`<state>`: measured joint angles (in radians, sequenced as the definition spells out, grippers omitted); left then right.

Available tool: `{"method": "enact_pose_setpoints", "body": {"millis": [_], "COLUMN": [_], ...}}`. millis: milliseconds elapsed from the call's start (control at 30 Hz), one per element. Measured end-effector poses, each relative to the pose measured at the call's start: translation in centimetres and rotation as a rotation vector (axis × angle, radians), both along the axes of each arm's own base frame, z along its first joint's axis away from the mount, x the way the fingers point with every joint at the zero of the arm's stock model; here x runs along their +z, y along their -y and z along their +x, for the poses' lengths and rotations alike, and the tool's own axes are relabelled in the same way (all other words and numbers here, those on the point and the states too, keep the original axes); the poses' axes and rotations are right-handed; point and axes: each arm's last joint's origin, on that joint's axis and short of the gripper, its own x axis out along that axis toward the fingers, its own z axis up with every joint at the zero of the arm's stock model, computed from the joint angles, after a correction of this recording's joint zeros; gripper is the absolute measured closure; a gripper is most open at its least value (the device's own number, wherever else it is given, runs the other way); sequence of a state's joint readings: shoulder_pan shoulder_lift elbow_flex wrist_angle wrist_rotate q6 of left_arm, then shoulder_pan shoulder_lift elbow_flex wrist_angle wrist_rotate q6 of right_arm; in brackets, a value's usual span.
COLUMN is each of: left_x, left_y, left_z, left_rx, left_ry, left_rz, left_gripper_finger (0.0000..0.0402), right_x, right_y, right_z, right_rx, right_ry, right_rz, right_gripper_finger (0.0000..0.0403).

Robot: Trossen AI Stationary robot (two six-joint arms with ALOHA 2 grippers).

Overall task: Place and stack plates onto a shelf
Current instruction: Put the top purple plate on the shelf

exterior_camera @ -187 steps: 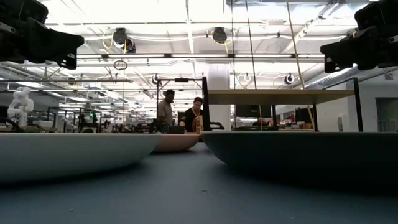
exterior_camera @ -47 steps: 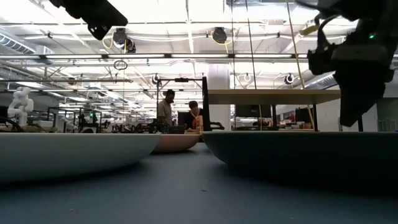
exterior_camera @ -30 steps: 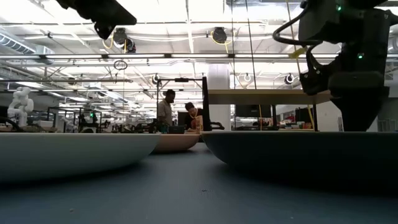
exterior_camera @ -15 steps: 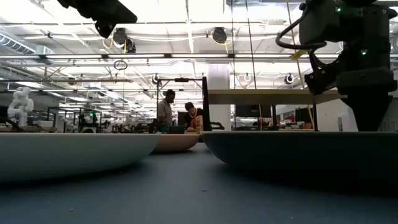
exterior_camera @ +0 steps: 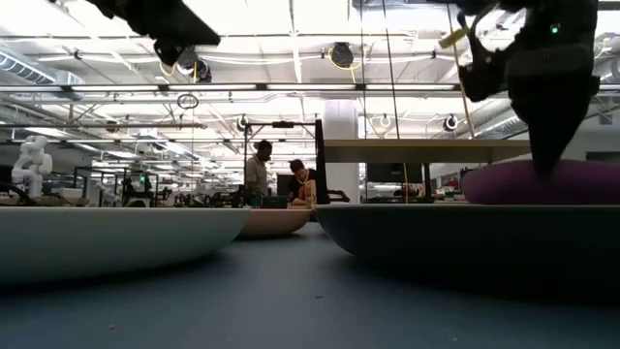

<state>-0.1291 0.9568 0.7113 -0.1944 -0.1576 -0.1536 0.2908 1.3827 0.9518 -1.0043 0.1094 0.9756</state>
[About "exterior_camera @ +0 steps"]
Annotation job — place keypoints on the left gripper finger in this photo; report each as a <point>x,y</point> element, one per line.
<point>179,26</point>
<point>168,52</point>

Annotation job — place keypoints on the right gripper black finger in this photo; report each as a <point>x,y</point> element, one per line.
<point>549,136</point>

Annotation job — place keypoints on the purple plate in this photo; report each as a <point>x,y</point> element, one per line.
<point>504,186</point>

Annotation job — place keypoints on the dark blue bowl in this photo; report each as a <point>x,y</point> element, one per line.
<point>460,242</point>

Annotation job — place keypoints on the peach plate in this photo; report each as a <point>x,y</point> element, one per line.
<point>276,222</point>

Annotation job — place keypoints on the white bowl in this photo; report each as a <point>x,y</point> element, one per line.
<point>97,242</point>

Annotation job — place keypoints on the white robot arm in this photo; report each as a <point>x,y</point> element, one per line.
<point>34,162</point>

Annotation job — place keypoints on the wooden shelf with black legs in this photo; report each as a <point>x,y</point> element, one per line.
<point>412,150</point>

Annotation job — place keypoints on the black robot station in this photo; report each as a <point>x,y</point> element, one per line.
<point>138,194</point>

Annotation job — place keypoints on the person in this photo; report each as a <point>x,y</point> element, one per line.
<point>257,174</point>
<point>300,186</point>

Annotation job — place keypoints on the black monitor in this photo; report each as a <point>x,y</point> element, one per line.
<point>392,173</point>

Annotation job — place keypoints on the white pillar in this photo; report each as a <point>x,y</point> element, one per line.
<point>341,121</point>

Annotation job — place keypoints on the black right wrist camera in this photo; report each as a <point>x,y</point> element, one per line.
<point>482,82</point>

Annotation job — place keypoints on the silver ceiling air duct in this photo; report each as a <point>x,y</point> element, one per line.
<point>24,70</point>

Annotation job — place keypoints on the black workstation frame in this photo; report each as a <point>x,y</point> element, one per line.
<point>283,124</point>

